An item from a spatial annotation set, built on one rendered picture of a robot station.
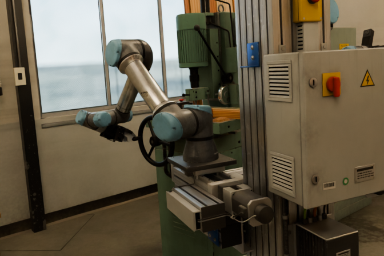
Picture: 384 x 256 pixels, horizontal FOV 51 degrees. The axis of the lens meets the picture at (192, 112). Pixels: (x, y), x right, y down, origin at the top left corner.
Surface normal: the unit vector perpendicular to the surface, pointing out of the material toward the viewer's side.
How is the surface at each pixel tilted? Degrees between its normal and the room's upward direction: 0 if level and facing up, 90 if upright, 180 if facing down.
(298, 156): 90
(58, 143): 90
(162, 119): 95
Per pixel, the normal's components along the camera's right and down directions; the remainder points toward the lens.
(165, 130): -0.62, 0.22
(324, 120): 0.40, 0.08
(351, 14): -0.78, 0.12
